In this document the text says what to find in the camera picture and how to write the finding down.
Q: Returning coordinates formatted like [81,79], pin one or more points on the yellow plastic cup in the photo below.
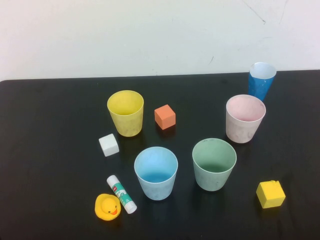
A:
[126,122]

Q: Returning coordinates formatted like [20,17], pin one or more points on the yellow foam cube chipped corner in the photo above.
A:
[271,195]

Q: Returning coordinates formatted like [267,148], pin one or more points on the light blue plastic cup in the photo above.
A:
[156,187]

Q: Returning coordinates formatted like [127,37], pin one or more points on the yellow rubber duck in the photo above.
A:
[107,207]

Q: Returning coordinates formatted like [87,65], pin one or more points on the orange foam cube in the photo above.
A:
[163,117]

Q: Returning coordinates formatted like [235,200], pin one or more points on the pink plastic cup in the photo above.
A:
[240,130]

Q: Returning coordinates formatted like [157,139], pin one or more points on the blue paper cone cup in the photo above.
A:
[258,86]

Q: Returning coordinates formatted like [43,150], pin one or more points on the white green glue stick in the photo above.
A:
[121,193]

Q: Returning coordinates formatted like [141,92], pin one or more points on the white foam cube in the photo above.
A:
[108,145]

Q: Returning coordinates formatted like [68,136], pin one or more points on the green plastic cup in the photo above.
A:
[212,180]

